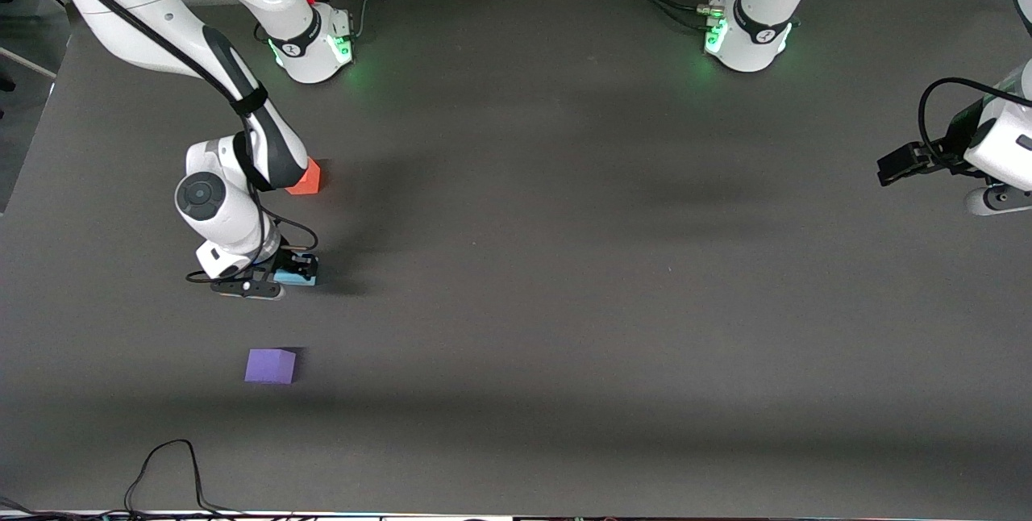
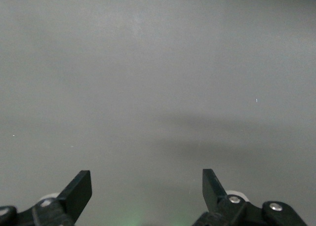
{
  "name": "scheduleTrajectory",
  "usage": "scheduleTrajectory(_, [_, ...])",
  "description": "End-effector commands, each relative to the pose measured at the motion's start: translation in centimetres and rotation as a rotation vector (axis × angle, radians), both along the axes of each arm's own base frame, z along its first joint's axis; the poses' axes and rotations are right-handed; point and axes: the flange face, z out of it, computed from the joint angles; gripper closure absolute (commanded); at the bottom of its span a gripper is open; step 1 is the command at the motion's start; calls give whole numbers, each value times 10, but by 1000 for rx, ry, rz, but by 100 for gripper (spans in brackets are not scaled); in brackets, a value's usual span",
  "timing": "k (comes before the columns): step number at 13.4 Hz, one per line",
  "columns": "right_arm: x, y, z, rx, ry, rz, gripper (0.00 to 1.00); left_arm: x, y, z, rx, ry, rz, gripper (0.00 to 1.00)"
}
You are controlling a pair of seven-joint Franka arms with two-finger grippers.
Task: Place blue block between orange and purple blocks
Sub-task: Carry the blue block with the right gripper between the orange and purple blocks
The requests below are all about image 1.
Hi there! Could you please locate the orange foam block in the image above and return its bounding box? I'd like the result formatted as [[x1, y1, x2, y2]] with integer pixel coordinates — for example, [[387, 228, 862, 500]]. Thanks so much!
[[285, 158, 322, 196]]

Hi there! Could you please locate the purple foam block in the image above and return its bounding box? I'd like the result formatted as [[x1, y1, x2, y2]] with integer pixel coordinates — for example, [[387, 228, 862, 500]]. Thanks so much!
[[244, 348, 298, 386]]

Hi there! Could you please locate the dark grey table mat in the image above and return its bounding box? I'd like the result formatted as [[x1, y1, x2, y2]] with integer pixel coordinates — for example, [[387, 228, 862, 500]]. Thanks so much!
[[0, 0, 1032, 518]]

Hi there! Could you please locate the looped black table cable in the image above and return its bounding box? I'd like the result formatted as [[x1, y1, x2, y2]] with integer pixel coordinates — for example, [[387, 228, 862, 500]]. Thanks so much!
[[123, 439, 251, 518]]

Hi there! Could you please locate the black table edge cable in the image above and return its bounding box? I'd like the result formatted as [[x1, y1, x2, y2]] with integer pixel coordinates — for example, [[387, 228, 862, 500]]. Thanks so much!
[[0, 495, 122, 520]]

